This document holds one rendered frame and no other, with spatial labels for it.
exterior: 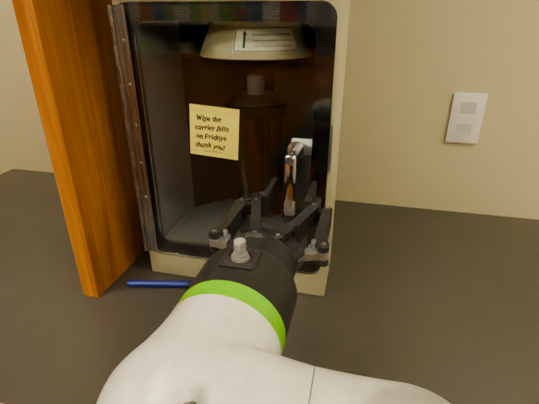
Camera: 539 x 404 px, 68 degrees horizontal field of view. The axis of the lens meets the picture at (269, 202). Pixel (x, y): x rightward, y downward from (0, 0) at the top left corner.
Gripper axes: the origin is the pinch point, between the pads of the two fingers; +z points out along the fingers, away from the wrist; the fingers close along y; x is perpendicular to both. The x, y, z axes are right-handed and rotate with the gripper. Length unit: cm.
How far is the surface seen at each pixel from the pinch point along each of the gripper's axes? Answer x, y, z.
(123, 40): -19.6, 25.0, 4.2
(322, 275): 16.2, -4.7, 5.6
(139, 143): -4.7, 25.0, 4.4
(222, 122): -8.8, 11.0, 4.4
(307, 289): 19.5, -2.3, 5.6
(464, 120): -1, -31, 48
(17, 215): 21, 69, 19
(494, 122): -1, -37, 49
